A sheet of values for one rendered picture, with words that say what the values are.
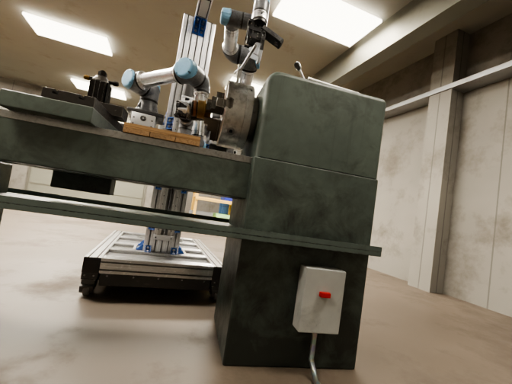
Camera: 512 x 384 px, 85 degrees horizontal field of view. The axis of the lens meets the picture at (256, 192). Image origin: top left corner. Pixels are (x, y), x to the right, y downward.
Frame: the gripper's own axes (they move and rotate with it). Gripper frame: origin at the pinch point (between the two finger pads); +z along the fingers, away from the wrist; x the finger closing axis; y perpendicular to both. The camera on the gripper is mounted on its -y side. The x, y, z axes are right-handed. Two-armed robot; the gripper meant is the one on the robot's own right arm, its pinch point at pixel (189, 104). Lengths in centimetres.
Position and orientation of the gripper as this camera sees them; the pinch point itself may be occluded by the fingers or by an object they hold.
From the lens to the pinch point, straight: 140.8
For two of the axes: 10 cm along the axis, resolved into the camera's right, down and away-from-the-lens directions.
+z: 2.2, -0.3, -9.8
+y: -9.6, -1.6, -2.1
